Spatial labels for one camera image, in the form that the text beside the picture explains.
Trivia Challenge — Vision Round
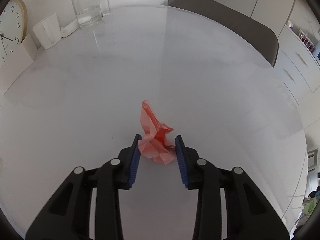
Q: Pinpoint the white drawer cabinet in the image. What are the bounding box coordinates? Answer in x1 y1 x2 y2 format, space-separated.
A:
274 26 319 105

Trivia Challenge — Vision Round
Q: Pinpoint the white card box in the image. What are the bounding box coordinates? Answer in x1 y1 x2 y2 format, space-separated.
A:
0 34 37 95

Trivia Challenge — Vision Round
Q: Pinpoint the grey dining chair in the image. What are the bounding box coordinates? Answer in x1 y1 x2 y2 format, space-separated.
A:
169 0 279 66

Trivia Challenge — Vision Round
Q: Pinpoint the clear glass pitcher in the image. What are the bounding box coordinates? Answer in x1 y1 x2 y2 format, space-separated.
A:
71 0 111 28

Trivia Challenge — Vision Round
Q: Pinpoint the pink plastic wrapper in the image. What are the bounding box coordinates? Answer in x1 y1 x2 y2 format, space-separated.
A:
138 100 176 165

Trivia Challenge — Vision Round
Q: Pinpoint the round wall clock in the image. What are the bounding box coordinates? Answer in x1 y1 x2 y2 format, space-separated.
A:
0 0 28 65

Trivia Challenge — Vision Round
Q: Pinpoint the white mug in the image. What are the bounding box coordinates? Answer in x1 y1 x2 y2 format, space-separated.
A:
33 13 62 50

